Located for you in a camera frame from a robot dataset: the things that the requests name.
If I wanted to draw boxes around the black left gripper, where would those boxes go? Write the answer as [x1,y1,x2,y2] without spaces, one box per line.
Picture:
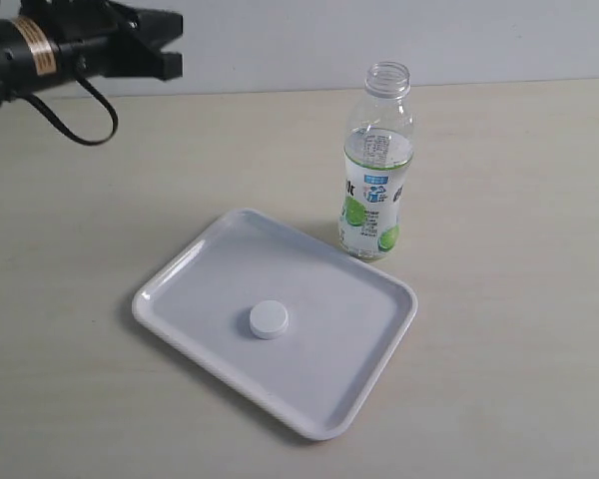
[19,1,184,81]

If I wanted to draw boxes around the clear plastic lime drink bottle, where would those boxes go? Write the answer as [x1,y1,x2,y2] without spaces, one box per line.
[338,61,414,261]

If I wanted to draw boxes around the white bottle cap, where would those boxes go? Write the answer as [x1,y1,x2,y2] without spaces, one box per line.
[249,300,290,340]

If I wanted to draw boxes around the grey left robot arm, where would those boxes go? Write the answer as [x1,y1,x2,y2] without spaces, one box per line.
[0,1,184,107]

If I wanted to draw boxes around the white rectangular plastic tray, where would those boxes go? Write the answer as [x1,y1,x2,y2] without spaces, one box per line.
[132,209,418,441]

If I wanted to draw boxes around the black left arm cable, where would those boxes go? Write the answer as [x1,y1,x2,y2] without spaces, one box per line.
[0,0,120,148]

